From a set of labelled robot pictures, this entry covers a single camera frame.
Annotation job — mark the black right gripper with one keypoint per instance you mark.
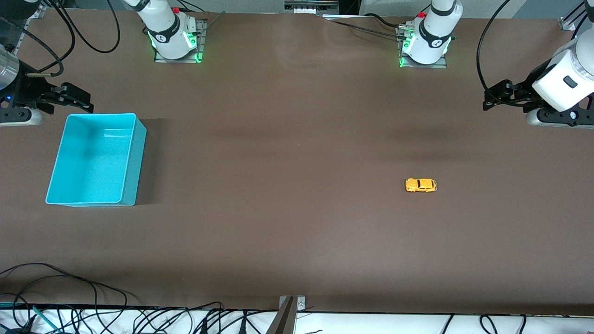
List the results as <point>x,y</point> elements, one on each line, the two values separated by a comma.
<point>26,90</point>

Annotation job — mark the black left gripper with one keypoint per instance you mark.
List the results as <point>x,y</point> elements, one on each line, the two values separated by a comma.
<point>527,88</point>

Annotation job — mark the yellow toy beetle car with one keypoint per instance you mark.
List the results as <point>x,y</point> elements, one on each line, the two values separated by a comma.
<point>421,185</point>

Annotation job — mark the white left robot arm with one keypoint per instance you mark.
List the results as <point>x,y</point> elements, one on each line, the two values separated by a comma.
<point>434,32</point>

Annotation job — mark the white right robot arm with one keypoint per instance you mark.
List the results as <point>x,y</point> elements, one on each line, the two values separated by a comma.
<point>167,28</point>

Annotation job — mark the turquoise plastic bin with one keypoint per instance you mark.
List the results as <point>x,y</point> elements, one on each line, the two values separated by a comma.
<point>90,162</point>

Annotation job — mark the white flat strip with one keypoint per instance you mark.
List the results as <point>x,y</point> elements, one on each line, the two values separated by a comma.
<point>343,16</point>

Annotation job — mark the grey power strip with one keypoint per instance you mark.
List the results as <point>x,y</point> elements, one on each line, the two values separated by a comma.
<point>311,5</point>

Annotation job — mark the silver mounting plate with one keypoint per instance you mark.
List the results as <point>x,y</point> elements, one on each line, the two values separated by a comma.
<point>300,304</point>

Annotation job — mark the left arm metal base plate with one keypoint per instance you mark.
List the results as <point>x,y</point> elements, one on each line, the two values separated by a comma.
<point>424,66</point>

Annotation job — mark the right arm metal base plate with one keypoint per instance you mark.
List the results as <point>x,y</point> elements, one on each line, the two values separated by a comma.
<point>202,44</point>

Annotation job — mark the grey metal camera pole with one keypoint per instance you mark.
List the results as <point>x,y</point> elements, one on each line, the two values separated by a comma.
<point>283,320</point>

